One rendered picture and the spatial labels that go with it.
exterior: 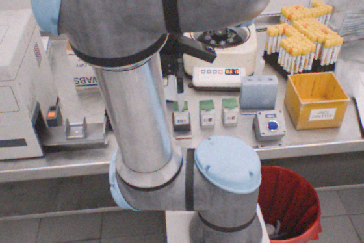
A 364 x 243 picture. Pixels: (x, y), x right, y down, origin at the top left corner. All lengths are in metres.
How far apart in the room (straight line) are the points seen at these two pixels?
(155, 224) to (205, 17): 1.67
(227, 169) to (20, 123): 0.58
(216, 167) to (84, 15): 0.37
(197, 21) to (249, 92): 0.78
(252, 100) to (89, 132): 0.47
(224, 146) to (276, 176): 0.97
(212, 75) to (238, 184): 0.64
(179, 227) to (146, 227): 1.11
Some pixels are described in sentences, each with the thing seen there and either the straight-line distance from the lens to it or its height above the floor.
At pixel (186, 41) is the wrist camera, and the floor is 1.16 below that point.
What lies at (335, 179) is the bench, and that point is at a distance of 1.90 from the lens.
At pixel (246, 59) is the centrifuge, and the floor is 0.96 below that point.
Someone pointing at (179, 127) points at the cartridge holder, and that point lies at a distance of 1.10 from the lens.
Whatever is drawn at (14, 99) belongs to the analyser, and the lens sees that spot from 1.01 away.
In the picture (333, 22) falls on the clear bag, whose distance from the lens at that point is 1.58.
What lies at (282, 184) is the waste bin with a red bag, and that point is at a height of 0.37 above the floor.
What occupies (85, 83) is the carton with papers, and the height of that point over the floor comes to 0.90.
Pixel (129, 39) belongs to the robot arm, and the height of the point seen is 1.44.
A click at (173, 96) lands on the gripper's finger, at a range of 0.98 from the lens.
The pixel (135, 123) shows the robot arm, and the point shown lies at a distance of 0.54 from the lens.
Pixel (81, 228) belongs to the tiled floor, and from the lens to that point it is 2.04.
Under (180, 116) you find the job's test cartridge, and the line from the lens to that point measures 1.08.
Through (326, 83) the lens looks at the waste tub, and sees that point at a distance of 1.25.
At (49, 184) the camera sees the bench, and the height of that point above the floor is 0.27.
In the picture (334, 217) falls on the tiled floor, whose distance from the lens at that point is 2.11.
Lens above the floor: 1.64
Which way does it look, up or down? 41 degrees down
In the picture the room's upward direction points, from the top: 2 degrees counter-clockwise
